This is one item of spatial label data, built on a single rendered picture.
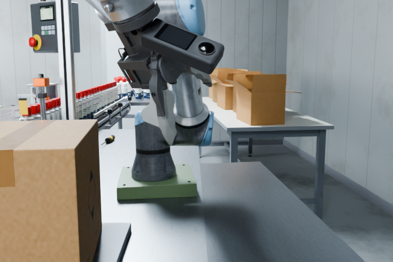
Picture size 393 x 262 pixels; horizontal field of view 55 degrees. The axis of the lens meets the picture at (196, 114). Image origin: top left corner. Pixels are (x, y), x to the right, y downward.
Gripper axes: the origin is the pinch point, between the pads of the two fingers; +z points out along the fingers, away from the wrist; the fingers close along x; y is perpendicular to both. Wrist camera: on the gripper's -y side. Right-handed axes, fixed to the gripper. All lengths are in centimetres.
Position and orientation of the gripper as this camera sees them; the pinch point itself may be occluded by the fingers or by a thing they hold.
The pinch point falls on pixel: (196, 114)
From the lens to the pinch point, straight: 65.0
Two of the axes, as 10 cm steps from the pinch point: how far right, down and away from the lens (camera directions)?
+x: -4.4, 6.7, -5.9
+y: -8.2, -0.3, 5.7
